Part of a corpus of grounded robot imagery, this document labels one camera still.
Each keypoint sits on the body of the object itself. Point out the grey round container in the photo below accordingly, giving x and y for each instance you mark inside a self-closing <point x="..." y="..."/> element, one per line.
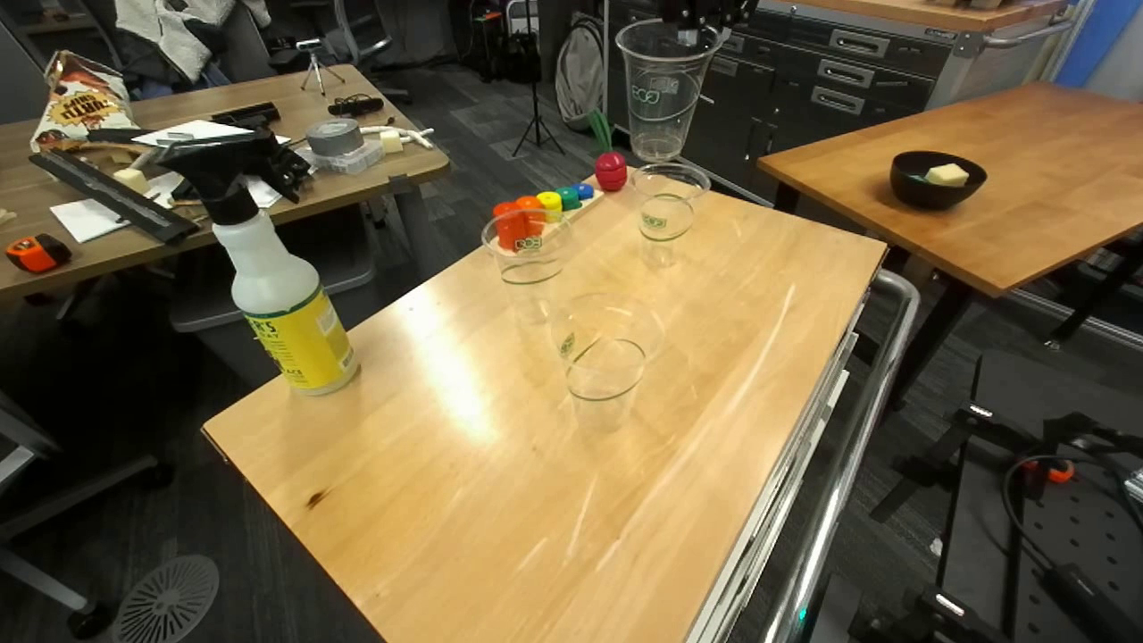
<point x="337" y="139"/>

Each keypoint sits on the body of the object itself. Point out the red toy radish green leaves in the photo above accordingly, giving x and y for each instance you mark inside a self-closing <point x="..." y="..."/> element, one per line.
<point x="612" y="167"/>

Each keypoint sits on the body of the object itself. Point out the pale yellow food piece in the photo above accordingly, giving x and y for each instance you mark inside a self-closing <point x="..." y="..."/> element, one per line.
<point x="947" y="177"/>

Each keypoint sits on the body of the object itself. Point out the wooden top tool cart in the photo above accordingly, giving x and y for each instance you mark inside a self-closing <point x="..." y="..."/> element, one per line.
<point x="537" y="501"/>

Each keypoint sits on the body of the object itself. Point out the flat black device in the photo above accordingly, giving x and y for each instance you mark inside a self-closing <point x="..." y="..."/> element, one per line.
<point x="246" y="115"/>

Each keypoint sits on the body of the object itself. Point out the snack chips bag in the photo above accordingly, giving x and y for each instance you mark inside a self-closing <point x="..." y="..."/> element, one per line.
<point x="81" y="104"/>

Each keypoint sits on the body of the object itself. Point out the black stand legs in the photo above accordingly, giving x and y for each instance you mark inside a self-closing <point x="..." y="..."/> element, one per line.
<point x="957" y="432"/>

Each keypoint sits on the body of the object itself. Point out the black tripod stand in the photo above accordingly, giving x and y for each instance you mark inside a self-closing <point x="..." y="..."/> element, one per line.
<point x="537" y="94"/>

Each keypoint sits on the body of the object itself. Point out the wooden toy peg base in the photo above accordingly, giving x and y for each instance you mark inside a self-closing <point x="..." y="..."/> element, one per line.
<point x="572" y="210"/>

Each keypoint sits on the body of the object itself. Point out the orange tape measure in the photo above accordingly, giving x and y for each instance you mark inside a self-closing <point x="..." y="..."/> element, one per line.
<point x="35" y="252"/>

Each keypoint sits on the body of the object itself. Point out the square wooden side table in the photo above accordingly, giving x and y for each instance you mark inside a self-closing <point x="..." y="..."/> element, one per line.
<point x="1047" y="164"/>

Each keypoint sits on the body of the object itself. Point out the long black bar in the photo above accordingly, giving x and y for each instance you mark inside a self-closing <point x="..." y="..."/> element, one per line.
<point x="110" y="197"/>

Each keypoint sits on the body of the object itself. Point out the long wooden office desk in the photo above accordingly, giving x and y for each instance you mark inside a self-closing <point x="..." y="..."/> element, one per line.
<point x="18" y="191"/>

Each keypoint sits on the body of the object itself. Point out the small white paper note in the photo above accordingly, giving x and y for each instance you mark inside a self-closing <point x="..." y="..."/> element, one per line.
<point x="88" y="219"/>

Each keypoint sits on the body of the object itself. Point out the orange toy cylinder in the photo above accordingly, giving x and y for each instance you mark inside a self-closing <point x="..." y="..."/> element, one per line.
<point x="530" y="210"/>

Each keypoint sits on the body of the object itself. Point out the white floor fan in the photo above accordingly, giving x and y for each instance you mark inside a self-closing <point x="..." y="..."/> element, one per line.
<point x="578" y="66"/>

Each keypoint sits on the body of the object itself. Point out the black remote control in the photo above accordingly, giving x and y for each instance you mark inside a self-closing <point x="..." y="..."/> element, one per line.
<point x="356" y="104"/>

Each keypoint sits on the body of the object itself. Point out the small silver tripod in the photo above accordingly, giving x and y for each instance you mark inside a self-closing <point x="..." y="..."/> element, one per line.
<point x="312" y="66"/>

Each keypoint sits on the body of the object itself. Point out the black drawer cabinet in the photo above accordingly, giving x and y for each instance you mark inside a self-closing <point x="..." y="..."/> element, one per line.
<point x="832" y="84"/>

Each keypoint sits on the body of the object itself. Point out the white spray bottle yellow label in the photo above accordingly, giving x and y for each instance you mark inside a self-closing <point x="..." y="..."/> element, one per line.
<point x="290" y="321"/>

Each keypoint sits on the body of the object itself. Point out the yellow toy cylinder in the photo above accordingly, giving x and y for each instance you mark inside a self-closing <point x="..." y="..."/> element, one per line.
<point x="547" y="200"/>

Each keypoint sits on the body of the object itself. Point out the white jacket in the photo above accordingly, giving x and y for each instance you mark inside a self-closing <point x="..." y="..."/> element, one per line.
<point x="165" y="29"/>

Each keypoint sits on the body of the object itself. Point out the grey round chair base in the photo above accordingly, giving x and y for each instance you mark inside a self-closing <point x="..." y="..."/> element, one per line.
<point x="165" y="593"/>

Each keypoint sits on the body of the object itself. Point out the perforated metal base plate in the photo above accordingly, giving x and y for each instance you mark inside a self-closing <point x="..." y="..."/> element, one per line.
<point x="1072" y="564"/>

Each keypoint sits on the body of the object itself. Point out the blue toy disc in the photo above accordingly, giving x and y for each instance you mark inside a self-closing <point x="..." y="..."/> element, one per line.
<point x="583" y="191"/>

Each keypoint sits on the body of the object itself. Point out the black bowl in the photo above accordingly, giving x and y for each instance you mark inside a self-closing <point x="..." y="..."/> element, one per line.
<point x="937" y="184"/>

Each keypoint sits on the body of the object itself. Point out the clear glass bowl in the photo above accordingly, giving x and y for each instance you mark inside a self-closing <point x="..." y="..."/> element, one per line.
<point x="606" y="378"/>

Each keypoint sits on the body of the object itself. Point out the white paper sheet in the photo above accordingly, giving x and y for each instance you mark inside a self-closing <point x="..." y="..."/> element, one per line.
<point x="191" y="129"/>

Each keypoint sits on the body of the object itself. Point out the green toy disc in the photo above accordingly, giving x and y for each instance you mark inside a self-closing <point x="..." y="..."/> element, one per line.
<point x="569" y="195"/>

